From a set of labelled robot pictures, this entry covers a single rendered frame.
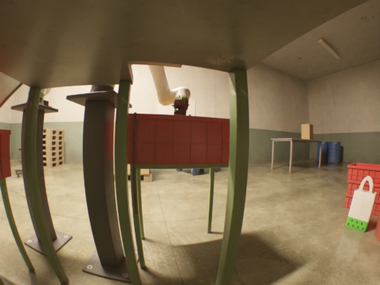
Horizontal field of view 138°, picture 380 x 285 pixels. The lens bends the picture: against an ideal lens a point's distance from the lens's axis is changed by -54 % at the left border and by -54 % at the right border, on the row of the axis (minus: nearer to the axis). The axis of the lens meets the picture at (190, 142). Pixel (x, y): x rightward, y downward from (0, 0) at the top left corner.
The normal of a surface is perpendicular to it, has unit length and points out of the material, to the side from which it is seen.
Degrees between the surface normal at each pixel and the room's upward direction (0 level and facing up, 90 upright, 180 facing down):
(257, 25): 180
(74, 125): 90
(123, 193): 90
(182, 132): 90
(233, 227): 90
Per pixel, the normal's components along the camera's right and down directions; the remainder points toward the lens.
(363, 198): -0.95, -0.18
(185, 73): 0.25, 0.00
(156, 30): -0.02, 1.00
